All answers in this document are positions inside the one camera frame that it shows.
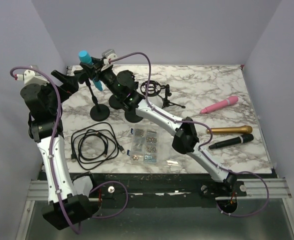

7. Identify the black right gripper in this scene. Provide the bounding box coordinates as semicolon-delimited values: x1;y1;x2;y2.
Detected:
81;59;121;100

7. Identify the blue microphone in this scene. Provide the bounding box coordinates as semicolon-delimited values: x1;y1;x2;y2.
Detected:
78;50;103;92

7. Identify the black clip round-base stand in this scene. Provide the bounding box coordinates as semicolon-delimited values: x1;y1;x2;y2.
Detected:
74;62;110;122

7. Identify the black shock-mount round-base stand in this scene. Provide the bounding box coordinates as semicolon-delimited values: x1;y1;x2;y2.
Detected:
108;95;127;111

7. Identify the black round-base mic stand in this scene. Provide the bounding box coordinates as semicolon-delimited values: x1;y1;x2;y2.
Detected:
124;110;144;123

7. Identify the black tripod shock-mount stand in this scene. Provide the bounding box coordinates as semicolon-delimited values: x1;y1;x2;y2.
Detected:
140;80;186;109

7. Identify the pink microphone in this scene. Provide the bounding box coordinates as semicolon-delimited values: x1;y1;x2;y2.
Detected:
200;96;239;114

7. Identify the gold microphone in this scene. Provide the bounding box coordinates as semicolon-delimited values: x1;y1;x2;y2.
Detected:
206;125;253;135

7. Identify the black microphone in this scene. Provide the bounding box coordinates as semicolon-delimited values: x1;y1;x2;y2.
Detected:
208;133;254;150

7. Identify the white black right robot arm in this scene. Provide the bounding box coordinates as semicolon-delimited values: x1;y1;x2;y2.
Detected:
88;57;237;196

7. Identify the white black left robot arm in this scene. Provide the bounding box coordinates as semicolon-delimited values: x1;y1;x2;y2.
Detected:
15;67;99;230

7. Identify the clear plastic screw box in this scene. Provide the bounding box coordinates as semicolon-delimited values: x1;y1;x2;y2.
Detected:
126;123;188;167

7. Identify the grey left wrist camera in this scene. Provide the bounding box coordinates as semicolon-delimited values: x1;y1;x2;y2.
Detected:
14;69;49;86

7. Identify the black usb cable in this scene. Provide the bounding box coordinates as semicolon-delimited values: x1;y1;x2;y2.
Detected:
70;122;126;171

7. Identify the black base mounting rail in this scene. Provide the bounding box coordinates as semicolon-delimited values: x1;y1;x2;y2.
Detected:
38;171;279;210

